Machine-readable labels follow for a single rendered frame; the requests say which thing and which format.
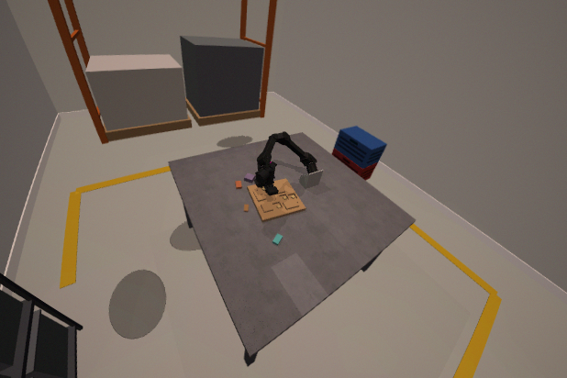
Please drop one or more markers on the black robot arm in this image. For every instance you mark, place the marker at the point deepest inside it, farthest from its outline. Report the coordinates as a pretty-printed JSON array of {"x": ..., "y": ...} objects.
[{"x": 266, "y": 169}]

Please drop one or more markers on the teal rectangular block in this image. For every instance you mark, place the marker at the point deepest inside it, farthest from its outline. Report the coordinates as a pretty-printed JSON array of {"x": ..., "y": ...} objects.
[{"x": 277, "y": 239}]

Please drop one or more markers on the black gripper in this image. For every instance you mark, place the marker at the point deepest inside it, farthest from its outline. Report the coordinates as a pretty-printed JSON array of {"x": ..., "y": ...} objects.
[{"x": 270, "y": 189}]

